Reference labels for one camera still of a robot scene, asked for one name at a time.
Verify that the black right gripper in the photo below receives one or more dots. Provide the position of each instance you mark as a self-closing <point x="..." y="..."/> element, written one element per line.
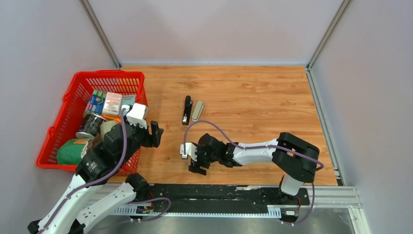
<point x="197" y="169"/>

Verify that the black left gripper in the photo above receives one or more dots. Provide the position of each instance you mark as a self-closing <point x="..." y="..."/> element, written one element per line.
<point x="152" y="141"/>

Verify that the black stapler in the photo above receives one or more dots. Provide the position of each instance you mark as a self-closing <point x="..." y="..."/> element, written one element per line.
<point x="187" y="110"/>

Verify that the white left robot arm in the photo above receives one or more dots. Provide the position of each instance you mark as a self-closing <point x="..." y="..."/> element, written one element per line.
<point x="70" y="215"/>

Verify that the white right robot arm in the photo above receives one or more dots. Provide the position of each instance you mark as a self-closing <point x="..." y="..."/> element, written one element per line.
<point x="296" y="157"/>

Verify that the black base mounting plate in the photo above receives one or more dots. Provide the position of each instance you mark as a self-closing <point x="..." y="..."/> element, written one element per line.
<point x="215" y="199"/>

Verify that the teal sponge pack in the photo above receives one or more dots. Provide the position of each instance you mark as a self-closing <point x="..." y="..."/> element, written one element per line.
<point x="126" y="104"/>

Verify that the pink sponge pack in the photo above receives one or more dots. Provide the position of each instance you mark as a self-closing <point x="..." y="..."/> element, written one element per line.
<point x="112" y="104"/>

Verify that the dark glass jar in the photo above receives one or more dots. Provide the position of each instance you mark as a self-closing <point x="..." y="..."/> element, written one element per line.
<point x="90" y="126"/>

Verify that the blue green scrubber pack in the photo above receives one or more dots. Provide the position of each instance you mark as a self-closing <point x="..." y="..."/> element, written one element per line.
<point x="96" y="103"/>

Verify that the green snack bag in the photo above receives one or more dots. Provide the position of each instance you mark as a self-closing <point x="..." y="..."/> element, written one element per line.
<point x="73" y="151"/>

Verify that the red plastic shopping basket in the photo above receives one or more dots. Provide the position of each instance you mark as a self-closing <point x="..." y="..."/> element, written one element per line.
<point x="75" y="100"/>

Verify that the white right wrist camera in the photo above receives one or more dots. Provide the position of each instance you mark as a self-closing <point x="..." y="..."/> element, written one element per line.
<point x="188" y="150"/>

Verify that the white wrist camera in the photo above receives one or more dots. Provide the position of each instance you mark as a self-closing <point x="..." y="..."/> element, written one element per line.
<point x="188" y="150"/>
<point x="135" y="114"/>

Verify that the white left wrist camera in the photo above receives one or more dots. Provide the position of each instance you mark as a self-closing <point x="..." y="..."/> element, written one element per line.
<point x="135" y="114"/>

